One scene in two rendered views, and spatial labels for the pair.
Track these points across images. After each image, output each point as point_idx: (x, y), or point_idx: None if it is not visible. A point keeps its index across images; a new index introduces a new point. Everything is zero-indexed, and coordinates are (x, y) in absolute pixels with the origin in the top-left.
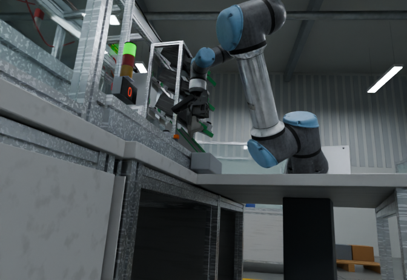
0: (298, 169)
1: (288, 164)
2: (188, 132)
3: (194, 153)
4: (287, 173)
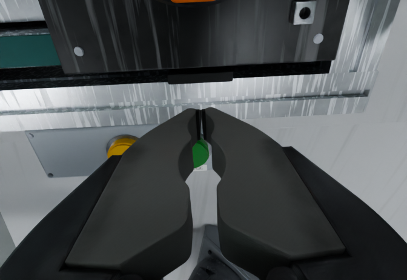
0: (190, 276)
1: (208, 279)
2: (175, 116)
3: (28, 137)
4: (221, 260)
